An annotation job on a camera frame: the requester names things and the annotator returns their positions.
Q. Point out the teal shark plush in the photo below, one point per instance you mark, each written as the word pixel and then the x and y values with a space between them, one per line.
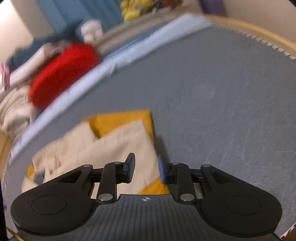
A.
pixel 23 54

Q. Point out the light blue folded sheet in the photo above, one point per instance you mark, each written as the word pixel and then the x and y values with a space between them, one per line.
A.
pixel 180 27

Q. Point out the beige and mustard hooded jacket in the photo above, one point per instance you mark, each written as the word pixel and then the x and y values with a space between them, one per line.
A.
pixel 99 140

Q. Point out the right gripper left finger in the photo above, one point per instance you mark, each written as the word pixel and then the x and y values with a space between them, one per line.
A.
pixel 113 174

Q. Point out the red folded blanket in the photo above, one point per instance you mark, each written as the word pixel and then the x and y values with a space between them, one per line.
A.
pixel 61 73

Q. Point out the white plush toy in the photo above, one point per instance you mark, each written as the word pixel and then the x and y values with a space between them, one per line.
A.
pixel 91 31

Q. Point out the cream folded quilt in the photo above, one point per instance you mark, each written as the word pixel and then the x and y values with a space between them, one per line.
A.
pixel 17 112

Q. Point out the blue curtain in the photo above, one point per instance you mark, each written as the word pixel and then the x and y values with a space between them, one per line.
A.
pixel 60 13

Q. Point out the grey quilted mattress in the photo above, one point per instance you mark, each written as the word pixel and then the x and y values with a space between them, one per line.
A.
pixel 216 96

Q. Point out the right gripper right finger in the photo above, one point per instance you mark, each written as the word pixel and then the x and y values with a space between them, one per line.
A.
pixel 177 177

